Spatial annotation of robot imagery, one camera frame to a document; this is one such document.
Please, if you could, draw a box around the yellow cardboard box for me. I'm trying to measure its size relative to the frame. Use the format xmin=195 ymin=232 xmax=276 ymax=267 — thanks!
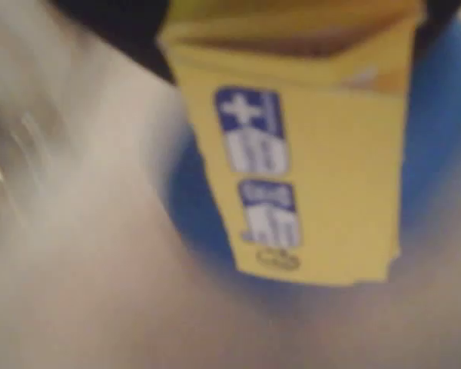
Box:
xmin=155 ymin=0 xmax=427 ymax=288

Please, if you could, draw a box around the blue bowl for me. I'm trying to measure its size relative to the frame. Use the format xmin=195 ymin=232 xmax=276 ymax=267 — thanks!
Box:
xmin=164 ymin=15 xmax=461 ymax=303

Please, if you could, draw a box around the light wrinkled table cloth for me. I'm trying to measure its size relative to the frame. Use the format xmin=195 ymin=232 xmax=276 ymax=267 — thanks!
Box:
xmin=0 ymin=0 xmax=461 ymax=369

